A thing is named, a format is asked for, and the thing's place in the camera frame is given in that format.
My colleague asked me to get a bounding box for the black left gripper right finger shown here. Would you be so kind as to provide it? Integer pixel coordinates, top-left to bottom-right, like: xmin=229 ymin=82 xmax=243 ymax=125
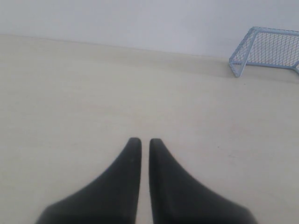
xmin=149 ymin=139 xmax=257 ymax=224

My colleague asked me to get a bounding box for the small blue soccer goal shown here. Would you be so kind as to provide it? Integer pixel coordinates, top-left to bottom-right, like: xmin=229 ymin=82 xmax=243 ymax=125
xmin=228 ymin=27 xmax=299 ymax=77

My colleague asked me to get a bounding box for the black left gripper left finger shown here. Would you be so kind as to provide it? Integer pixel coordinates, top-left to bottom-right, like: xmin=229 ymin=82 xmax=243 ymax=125
xmin=37 ymin=138 xmax=142 ymax=224

